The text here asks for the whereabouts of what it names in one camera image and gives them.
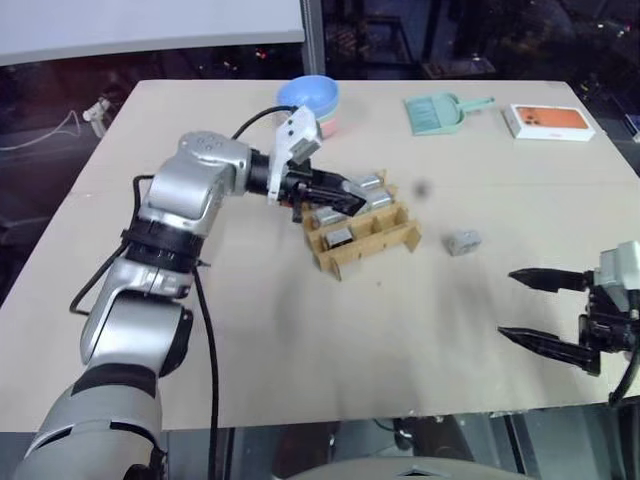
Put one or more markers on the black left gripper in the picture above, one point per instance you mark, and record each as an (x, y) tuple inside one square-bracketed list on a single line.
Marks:
[(297, 187)]

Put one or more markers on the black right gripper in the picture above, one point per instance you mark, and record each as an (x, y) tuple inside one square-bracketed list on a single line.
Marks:
[(612, 332)]

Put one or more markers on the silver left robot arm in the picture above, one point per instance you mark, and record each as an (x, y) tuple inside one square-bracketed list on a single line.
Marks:
[(185, 185)]

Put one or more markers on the cardboard divider tray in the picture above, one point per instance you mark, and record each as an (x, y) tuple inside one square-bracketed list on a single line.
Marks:
[(367, 235)]

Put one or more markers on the pink plastic bowl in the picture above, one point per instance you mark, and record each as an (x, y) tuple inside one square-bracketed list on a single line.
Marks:
[(331, 130)]

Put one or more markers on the green plastic bowl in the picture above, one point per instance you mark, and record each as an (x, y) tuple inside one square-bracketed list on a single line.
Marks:
[(332, 119)]

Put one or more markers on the blue plastic bowl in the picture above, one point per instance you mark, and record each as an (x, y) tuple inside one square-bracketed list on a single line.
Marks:
[(310, 95)]

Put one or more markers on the green plastic dustpan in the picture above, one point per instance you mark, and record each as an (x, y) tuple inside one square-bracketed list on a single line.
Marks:
[(432, 115)]

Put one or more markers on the white orange phone box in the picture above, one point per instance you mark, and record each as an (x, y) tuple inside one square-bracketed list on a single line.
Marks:
[(550, 121)]

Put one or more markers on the white board panel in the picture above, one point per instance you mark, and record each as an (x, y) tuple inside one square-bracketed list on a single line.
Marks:
[(150, 25)]

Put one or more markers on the white clamp device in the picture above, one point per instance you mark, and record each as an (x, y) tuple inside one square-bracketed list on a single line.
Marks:
[(97, 115)]

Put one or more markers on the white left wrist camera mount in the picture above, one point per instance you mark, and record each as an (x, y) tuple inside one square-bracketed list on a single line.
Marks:
[(292, 132)]

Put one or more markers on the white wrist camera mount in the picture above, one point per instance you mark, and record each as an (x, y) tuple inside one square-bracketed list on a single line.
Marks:
[(617, 272), (292, 132)]

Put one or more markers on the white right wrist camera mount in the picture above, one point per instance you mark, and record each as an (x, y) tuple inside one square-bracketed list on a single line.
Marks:
[(617, 272)]

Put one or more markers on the grey window frame post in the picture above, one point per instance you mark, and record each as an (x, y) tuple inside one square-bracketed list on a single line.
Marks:
[(312, 35)]

